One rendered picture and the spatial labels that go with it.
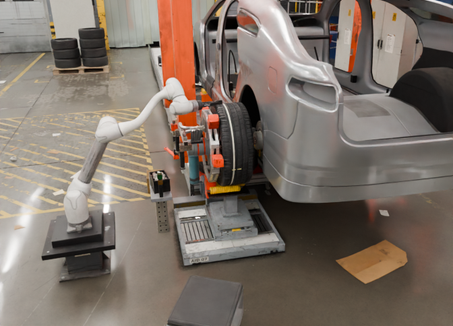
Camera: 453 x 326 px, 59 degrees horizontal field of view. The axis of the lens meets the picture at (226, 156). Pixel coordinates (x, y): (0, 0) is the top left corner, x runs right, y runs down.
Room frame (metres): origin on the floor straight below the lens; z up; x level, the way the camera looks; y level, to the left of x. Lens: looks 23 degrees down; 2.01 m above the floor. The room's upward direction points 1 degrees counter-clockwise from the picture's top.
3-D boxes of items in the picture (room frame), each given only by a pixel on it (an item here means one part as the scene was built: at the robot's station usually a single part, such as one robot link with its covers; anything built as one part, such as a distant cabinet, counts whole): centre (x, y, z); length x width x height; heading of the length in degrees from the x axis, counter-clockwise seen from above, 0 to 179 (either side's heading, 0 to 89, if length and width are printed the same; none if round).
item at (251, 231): (3.07, -0.02, 0.13); 0.50 x 0.36 x 0.10; 12
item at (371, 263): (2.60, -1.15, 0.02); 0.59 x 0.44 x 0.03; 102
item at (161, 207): (3.13, 0.58, 0.21); 0.10 x 0.10 x 0.42; 12
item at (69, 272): (2.65, 1.12, 0.15); 0.50 x 0.50 x 0.30; 14
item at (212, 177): (3.01, 0.14, 0.85); 0.54 x 0.07 x 0.54; 12
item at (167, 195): (3.10, 0.57, 0.44); 0.43 x 0.17 x 0.03; 12
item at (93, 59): (10.98, 3.84, 0.55); 1.40 x 0.80 x 1.09; 102
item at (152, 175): (3.08, 0.57, 0.51); 0.20 x 0.14 x 0.13; 21
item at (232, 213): (3.05, -0.03, 0.32); 0.40 x 0.30 x 0.28; 12
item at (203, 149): (3.00, 0.21, 0.85); 0.21 x 0.14 x 0.14; 102
